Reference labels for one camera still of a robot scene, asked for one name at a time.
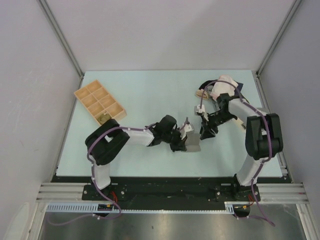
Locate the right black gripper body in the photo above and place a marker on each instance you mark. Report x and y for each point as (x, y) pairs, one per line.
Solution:
(216, 119)

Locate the black garment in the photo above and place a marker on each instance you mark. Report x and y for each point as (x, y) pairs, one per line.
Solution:
(203, 85)

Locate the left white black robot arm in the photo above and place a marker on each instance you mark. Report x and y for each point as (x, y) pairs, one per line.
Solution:
(106, 142)

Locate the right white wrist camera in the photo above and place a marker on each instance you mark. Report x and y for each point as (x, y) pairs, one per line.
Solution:
(199, 110)

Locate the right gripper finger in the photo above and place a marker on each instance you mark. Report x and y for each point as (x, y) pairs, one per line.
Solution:
(203, 125)
(209, 132)

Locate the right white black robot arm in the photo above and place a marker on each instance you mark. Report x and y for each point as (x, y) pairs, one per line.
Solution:
(263, 137)

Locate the pink white garment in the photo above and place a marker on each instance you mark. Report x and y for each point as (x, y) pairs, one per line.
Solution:
(224, 85)

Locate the dark olive garment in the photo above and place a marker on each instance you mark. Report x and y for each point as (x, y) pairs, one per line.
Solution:
(243, 98)

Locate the cream beige garment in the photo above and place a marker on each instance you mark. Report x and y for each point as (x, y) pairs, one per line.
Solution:
(239, 123)

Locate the navy blue garment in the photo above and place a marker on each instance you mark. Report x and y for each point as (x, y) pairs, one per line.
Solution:
(239, 86)

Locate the beige rolled garment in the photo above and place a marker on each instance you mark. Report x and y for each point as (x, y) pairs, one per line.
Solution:
(200, 93)

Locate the olive rolled garment in tray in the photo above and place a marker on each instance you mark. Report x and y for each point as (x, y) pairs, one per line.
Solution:
(103, 118)

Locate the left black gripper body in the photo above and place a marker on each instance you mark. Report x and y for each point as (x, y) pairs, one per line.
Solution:
(175, 139)

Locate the wooden compartment tray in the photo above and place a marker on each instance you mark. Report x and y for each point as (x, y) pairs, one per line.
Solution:
(97, 100)

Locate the grey underwear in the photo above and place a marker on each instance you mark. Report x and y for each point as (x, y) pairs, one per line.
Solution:
(192, 142)

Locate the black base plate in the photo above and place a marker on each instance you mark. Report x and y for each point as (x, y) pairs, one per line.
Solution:
(218, 189)

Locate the white slotted cable duct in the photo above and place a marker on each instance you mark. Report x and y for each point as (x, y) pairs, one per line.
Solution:
(107, 208)

